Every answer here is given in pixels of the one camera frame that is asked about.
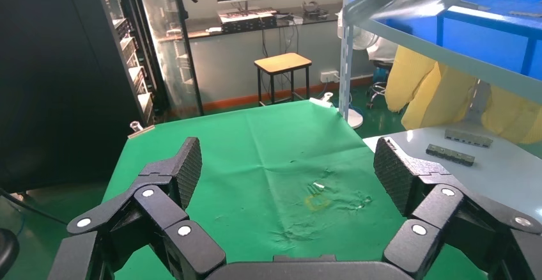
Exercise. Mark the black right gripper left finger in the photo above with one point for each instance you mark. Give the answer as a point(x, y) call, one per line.
point(161, 210)

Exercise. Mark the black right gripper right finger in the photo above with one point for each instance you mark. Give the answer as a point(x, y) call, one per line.
point(440, 206)

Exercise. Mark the grey metal connector strip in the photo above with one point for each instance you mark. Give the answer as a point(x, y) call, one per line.
point(468, 138)
point(449, 155)

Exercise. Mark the silver binder clip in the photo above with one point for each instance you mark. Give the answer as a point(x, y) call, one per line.
point(142, 132)
point(321, 102)

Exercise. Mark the green table cloth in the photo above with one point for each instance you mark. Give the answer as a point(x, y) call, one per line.
point(262, 151)

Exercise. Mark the yellow cloth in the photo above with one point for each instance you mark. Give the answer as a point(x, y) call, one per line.
point(423, 87)

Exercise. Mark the glass cabinet door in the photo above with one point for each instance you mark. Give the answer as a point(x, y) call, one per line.
point(167, 62)

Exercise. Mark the black office chair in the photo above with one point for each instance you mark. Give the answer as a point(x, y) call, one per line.
point(381, 64)

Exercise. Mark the black round object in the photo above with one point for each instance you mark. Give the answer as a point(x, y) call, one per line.
point(7, 250)

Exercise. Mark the grey desk with dark top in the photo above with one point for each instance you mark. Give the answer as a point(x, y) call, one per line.
point(237, 66)

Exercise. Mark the black stand pole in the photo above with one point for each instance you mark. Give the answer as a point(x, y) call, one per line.
point(186, 49)

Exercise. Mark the black server cabinet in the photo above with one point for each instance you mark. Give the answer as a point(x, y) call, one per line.
point(63, 79)

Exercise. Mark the white garment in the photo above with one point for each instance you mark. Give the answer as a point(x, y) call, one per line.
point(383, 49)

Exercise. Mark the white metal shelf rack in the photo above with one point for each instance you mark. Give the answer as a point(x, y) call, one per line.
point(347, 66)

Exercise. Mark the blue plastic bin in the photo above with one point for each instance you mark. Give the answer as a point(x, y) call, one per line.
point(478, 36)

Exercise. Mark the wooden top black stool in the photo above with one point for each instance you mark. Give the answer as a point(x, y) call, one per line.
point(283, 62)

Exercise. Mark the stamped sheet metal plate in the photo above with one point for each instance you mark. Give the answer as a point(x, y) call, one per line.
point(476, 6)

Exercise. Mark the black equipment box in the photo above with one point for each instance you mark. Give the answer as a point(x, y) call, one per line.
point(250, 25)

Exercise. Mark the grey tape strip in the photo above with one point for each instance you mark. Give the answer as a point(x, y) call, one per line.
point(527, 14)

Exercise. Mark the white keyboard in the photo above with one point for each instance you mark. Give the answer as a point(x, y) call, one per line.
point(245, 14)

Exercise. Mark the dark headset device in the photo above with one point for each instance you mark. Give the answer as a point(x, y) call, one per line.
point(315, 12)

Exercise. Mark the white wall power strip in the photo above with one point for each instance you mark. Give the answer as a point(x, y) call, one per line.
point(330, 76)

